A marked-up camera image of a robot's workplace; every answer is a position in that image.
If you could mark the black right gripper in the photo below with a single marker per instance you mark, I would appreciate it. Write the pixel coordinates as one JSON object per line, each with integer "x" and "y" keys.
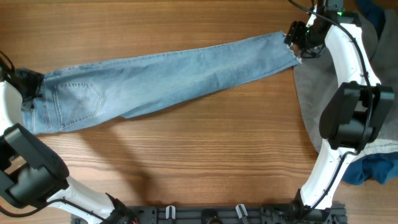
{"x": 296, "y": 32}

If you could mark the dark blue garment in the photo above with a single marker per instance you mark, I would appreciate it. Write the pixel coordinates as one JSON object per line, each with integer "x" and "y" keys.
{"x": 379, "y": 160}

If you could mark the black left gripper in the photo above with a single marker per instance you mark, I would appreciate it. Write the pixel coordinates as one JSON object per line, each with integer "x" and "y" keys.
{"x": 31, "y": 88}

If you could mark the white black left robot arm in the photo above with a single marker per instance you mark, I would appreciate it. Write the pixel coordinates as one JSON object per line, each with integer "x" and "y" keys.
{"x": 34, "y": 175}

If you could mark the light blue denim jeans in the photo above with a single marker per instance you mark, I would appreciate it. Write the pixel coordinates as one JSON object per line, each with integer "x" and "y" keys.
{"x": 86, "y": 95}

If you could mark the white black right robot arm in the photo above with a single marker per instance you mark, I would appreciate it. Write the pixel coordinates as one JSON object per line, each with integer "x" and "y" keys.
{"x": 349, "y": 110}

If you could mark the grey garment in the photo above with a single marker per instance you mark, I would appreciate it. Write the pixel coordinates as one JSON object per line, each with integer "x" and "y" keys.
{"x": 316, "y": 83}

